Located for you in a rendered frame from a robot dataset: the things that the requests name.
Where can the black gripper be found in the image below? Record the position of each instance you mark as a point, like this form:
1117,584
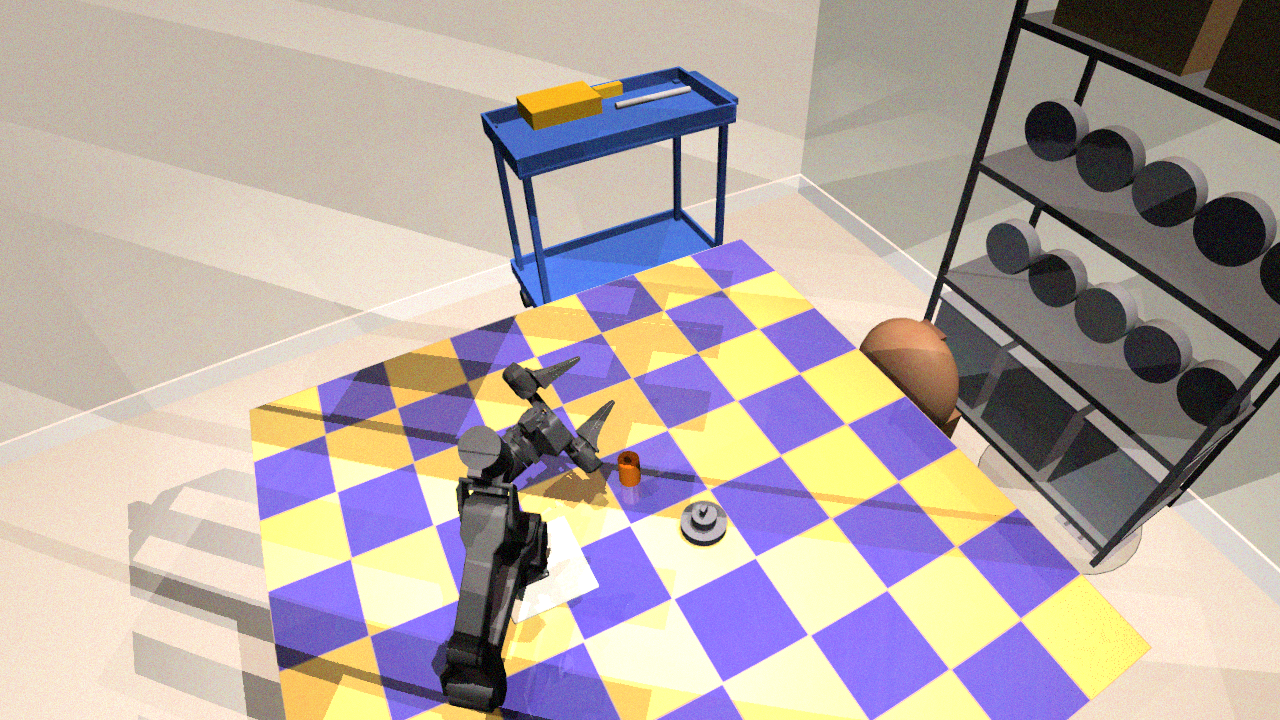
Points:
525,383

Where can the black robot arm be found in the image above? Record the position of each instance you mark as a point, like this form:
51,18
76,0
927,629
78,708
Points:
505,551

